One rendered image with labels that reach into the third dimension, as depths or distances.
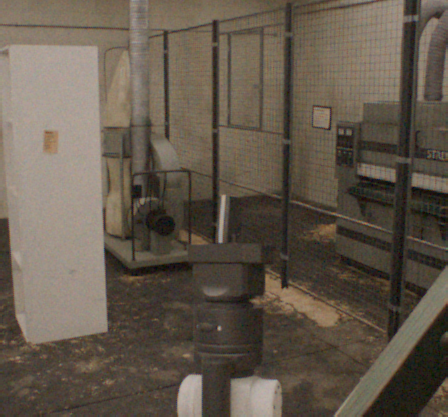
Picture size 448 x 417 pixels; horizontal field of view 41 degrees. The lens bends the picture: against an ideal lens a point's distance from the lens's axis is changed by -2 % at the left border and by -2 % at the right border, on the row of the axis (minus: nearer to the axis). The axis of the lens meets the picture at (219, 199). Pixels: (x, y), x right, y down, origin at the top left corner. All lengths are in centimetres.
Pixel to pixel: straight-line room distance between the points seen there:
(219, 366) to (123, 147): 570
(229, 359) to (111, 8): 832
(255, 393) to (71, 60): 361
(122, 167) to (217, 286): 561
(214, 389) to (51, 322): 378
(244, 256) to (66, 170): 354
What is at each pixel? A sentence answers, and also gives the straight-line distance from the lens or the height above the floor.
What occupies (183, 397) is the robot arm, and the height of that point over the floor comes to 141.
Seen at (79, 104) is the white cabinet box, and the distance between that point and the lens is 419.
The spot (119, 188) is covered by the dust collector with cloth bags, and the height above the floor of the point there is 70.
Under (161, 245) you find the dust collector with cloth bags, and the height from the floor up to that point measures 26.
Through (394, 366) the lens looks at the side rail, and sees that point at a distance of 114.
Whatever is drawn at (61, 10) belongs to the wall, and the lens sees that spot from 873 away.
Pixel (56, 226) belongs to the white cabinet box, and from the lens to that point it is 426.
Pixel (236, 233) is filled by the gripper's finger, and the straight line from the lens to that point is 76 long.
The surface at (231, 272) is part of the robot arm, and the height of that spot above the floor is 156.
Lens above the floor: 178
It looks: 11 degrees down
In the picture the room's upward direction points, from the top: straight up
